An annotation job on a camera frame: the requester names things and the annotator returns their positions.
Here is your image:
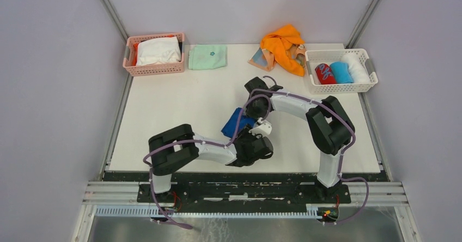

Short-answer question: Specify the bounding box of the blue microfiber towel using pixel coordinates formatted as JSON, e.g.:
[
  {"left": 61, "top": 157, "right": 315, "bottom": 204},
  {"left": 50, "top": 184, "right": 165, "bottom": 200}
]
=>
[{"left": 221, "top": 107, "right": 256, "bottom": 138}]

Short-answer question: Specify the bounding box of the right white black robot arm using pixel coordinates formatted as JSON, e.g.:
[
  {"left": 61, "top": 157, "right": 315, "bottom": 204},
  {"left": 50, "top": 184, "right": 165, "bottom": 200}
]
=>
[{"left": 245, "top": 77, "right": 356, "bottom": 203}]

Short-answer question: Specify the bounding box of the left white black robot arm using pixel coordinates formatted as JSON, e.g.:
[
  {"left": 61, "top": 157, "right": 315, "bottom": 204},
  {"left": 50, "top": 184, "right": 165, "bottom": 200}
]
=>
[{"left": 143, "top": 124, "right": 273, "bottom": 202}]

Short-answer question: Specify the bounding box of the patterned peach towel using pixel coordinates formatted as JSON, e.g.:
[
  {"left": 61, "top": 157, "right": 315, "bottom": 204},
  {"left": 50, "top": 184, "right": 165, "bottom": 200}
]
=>
[{"left": 248, "top": 44, "right": 306, "bottom": 71}]

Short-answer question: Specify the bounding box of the orange crumpled towel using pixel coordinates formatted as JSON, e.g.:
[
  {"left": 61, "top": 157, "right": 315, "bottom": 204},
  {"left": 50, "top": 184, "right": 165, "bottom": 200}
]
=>
[{"left": 260, "top": 24, "right": 305, "bottom": 77}]

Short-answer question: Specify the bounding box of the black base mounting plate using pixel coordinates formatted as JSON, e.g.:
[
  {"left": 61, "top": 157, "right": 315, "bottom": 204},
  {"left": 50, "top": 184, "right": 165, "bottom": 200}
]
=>
[{"left": 102, "top": 171, "right": 388, "bottom": 214}]

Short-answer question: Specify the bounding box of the white plastic basket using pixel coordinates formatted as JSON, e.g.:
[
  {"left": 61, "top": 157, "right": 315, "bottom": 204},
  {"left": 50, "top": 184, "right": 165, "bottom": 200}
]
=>
[{"left": 304, "top": 49, "right": 379, "bottom": 94}]

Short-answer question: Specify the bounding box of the red rolled towel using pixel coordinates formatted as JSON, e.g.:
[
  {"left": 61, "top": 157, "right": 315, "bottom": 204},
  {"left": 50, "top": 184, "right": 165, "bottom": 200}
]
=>
[{"left": 315, "top": 63, "right": 337, "bottom": 84}]

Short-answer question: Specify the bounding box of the mint green folded towel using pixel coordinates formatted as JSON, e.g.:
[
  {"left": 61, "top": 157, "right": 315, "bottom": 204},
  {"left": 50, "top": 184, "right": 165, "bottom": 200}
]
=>
[{"left": 188, "top": 45, "right": 228, "bottom": 70}]

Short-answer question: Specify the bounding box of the light blue rolled towel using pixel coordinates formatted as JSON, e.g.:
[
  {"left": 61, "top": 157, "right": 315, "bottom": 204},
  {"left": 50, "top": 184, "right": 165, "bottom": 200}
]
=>
[{"left": 330, "top": 62, "right": 354, "bottom": 84}]

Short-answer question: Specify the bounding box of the white rolled towel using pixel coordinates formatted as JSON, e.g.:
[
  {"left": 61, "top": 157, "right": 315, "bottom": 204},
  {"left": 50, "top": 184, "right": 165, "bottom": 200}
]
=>
[{"left": 341, "top": 52, "right": 370, "bottom": 84}]

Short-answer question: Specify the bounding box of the white towel in pink basket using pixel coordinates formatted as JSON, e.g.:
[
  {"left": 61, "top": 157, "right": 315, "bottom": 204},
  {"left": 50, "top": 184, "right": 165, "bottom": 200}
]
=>
[{"left": 136, "top": 37, "right": 181, "bottom": 66}]

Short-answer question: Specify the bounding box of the pink plastic basket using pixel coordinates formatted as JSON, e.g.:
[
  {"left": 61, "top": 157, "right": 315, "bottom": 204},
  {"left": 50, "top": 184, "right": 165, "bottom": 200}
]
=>
[{"left": 122, "top": 33, "right": 185, "bottom": 76}]

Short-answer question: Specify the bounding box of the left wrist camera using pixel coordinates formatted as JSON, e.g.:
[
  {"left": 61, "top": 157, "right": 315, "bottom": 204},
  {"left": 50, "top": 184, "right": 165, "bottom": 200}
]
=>
[{"left": 249, "top": 118, "right": 272, "bottom": 137}]

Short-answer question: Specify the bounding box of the white slotted cable duct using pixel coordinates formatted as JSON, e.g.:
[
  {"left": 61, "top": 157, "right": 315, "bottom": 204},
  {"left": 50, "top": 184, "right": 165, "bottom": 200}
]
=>
[{"left": 94, "top": 205, "right": 321, "bottom": 220}]

